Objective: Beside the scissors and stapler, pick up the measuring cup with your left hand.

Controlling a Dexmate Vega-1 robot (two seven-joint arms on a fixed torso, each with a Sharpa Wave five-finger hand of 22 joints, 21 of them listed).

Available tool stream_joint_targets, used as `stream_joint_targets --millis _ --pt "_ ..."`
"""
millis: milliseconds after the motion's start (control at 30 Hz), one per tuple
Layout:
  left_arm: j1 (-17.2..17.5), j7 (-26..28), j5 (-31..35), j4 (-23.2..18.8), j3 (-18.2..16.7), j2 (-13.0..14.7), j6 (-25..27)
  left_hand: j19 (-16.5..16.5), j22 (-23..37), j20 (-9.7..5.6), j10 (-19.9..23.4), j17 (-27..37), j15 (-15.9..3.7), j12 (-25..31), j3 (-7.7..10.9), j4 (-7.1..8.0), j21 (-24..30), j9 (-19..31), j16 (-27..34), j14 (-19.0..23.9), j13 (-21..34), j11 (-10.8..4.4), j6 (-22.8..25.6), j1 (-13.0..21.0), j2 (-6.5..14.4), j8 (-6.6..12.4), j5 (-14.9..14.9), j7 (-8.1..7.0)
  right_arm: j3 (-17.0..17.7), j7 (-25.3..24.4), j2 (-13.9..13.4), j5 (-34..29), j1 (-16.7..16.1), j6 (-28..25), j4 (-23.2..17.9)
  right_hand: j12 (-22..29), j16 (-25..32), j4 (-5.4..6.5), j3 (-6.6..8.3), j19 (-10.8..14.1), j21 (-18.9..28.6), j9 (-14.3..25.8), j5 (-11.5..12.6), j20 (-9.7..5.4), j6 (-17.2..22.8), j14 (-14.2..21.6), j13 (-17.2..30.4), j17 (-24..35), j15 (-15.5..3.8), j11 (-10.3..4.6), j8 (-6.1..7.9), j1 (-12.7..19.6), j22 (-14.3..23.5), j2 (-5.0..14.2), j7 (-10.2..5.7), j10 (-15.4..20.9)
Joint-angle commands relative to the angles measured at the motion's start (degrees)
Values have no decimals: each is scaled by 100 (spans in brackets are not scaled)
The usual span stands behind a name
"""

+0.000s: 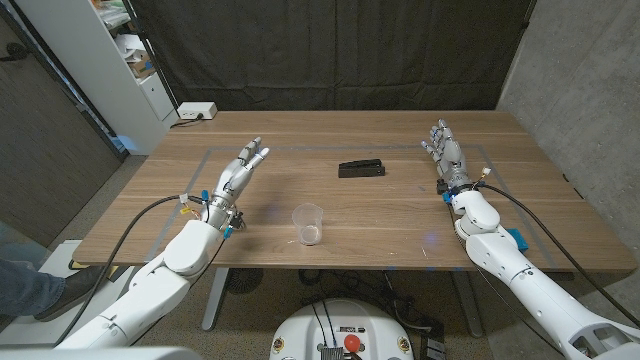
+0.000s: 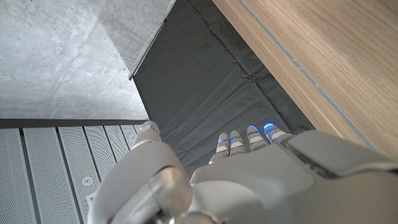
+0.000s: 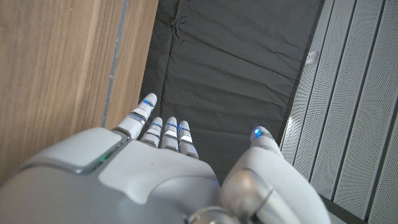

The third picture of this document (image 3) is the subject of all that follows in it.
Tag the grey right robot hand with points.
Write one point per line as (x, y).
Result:
(140, 186)

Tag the black fabric backdrop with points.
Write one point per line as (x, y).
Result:
(230, 71)

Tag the small white wall fitting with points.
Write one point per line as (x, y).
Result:
(311, 58)

